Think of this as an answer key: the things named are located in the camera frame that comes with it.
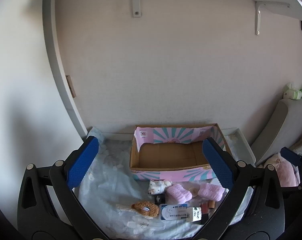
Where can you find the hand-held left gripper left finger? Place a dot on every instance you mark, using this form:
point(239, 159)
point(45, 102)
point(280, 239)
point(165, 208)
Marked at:
point(83, 162)

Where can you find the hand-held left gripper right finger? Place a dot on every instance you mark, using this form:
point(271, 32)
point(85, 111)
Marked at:
point(217, 165)

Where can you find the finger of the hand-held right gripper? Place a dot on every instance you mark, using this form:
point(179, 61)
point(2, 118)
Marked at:
point(290, 155)

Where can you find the brown wooden block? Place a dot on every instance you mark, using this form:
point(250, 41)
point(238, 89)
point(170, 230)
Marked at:
point(212, 204)

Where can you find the pink knitted baby sock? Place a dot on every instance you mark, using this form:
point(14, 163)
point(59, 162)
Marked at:
point(208, 191)
point(178, 192)

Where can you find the pink printed cardboard box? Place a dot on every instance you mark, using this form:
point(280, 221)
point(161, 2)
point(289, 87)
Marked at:
point(166, 155)

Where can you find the clear plastic case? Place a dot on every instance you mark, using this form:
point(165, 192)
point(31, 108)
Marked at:
point(174, 212)

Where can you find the small white plush dog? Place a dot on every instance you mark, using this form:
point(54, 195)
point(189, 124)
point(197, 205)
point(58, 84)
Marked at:
point(157, 186)

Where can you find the beige sock with brown bear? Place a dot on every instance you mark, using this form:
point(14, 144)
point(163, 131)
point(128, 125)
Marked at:
point(146, 208)

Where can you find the white desktop with raised rim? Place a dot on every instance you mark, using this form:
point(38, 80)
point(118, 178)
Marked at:
point(243, 140)

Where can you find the pink plush toy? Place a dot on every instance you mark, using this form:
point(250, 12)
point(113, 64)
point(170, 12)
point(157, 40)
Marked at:
point(286, 172)

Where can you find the beige round pad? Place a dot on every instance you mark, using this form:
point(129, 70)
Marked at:
point(194, 192)

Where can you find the green white plush toy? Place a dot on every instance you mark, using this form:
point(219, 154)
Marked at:
point(292, 93)

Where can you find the small black box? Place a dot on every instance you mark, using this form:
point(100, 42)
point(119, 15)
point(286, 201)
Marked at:
point(160, 199)

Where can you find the clear plastic wrapper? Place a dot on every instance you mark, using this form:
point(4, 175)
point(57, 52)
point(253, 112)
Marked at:
point(146, 223)

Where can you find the small wooden wall plate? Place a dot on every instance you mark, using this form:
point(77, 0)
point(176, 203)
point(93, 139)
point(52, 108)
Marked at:
point(71, 86)

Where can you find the grey curved wall trim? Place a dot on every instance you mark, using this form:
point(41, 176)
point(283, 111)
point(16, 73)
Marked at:
point(53, 55)

